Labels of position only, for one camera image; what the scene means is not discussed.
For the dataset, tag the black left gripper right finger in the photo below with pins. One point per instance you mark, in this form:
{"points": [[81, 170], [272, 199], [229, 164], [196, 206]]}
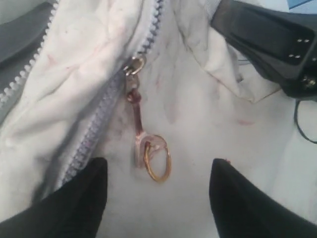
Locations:
{"points": [[241, 210]]}

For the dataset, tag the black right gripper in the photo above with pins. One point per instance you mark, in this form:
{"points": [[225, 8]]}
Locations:
{"points": [[281, 46]]}

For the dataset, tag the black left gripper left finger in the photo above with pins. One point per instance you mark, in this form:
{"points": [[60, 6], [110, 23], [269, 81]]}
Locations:
{"points": [[73, 211]]}

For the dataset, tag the zipper pull with metal ring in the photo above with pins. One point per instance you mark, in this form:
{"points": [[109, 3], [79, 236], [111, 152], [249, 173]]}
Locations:
{"points": [[146, 145]]}

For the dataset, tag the white fabric duffel bag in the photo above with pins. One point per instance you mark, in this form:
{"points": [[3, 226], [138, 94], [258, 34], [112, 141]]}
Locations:
{"points": [[62, 104]]}

